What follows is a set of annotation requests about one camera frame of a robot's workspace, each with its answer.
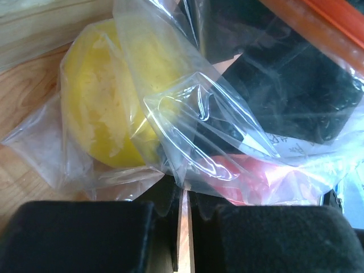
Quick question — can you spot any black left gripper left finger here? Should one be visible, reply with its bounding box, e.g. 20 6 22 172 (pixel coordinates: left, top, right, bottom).
1 177 182 272

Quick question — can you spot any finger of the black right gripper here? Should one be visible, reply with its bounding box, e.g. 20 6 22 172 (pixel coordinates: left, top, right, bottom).
179 1 363 145

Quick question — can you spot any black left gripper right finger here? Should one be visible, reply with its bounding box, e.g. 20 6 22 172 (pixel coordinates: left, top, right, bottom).
188 192 363 272

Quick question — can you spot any clear zip top bag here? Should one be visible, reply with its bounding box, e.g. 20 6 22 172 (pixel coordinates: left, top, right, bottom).
3 1 363 200

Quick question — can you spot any red yellow fake mango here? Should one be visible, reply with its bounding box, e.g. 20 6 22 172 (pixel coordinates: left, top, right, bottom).
196 154 320 206

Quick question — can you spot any yellow fake lemon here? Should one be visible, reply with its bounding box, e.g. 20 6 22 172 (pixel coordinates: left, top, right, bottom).
61 19 185 168

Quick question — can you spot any wooden clothes rack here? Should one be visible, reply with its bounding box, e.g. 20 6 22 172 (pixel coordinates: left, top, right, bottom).
1 1 113 71

